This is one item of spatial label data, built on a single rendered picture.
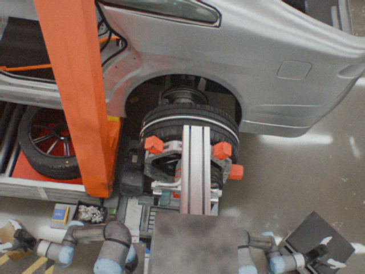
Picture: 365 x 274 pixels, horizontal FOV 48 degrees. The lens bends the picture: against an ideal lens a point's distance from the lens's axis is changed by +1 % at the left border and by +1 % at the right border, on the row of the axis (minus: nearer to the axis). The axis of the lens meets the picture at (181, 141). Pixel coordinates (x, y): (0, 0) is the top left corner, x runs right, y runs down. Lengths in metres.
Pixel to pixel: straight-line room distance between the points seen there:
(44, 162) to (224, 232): 2.03
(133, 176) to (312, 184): 1.62
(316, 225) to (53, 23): 2.42
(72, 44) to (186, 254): 0.86
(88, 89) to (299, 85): 1.29
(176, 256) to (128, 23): 1.36
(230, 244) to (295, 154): 2.71
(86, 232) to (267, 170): 2.10
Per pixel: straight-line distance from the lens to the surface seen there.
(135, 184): 3.05
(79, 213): 2.84
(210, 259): 1.22
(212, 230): 1.24
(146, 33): 2.23
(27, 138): 3.20
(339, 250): 3.30
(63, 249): 2.04
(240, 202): 3.54
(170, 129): 2.40
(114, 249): 1.80
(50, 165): 3.06
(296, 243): 3.18
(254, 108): 2.69
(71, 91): 1.83
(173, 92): 2.76
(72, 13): 1.48
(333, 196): 3.85
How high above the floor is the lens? 3.20
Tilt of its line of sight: 60 degrees down
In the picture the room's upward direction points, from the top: 12 degrees clockwise
